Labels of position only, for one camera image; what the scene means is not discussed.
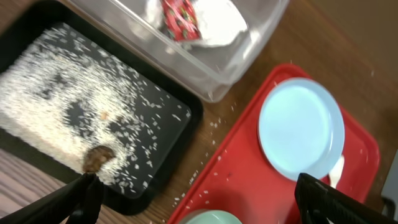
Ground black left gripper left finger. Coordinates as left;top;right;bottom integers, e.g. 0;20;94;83
1;174;104;224

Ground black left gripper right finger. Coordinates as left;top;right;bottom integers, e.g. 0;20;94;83
295;173;397;224

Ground white plastic spoon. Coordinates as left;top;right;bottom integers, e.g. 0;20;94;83
328;155;345;189

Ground dark brown food scrap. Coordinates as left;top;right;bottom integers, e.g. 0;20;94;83
82;146;115;173

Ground large light blue plate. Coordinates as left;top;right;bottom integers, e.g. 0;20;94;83
257;78;345;181

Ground mint green bowl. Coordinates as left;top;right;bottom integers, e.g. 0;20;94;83
178;209;242;224

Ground white paper napkin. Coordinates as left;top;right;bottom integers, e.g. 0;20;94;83
142;0;248;48

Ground red foil snack wrapper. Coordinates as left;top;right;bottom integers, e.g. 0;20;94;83
161;0;201;42

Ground grey dishwasher rack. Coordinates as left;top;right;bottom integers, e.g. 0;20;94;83
381;152;398;221

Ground black food waste tray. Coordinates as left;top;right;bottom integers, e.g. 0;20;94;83
1;1;203;215

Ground clear plastic waste bin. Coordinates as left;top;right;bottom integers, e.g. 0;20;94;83
68;0;289;102

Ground small tan food crumb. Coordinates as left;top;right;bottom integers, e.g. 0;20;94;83
100;112;109;120

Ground scattered white rice grains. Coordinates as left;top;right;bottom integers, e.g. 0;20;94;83
0;27;192;195

